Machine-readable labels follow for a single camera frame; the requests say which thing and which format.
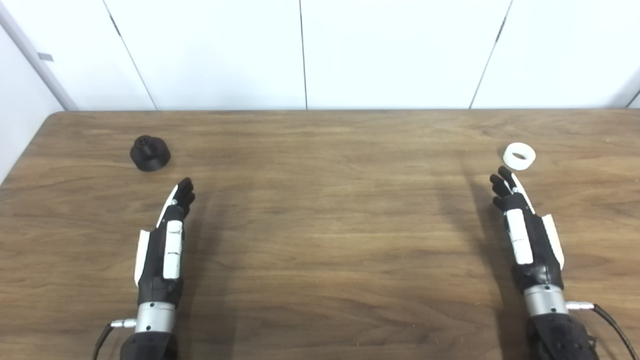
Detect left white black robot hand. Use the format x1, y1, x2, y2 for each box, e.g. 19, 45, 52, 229
134, 177, 197, 335

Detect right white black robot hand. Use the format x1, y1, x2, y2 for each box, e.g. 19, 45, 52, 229
490, 166, 570, 317

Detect white plastic ring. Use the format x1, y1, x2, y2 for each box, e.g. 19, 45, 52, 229
502, 143, 537, 171

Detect round black plastic part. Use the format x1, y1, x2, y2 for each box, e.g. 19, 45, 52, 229
130, 135, 172, 172

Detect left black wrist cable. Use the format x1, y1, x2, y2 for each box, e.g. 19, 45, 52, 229
92, 319, 137, 360

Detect grey wall corner strip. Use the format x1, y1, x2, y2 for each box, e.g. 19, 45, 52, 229
0, 2, 79, 111

